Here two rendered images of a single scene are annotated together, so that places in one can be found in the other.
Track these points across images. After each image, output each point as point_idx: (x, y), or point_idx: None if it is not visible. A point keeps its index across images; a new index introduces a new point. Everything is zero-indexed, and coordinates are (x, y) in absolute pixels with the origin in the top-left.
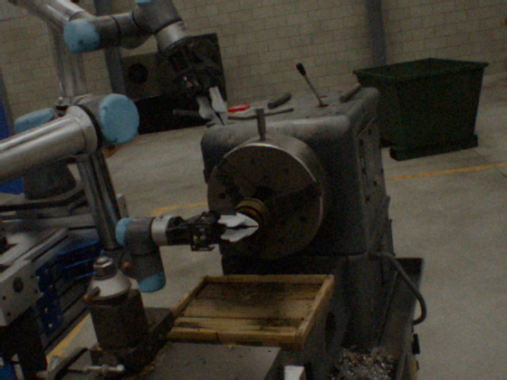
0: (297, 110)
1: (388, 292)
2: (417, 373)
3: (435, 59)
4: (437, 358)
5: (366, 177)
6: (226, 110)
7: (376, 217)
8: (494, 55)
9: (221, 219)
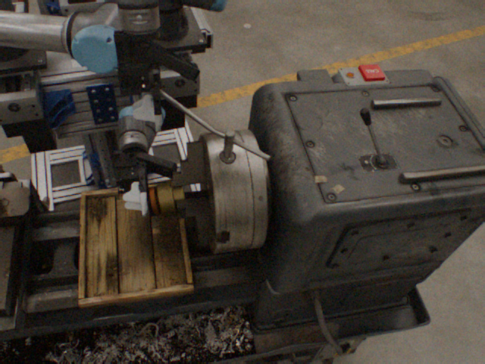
0: (354, 142)
1: (357, 309)
2: (394, 343)
3: None
4: (423, 355)
5: (349, 254)
6: (157, 122)
7: (370, 273)
8: None
9: (137, 183)
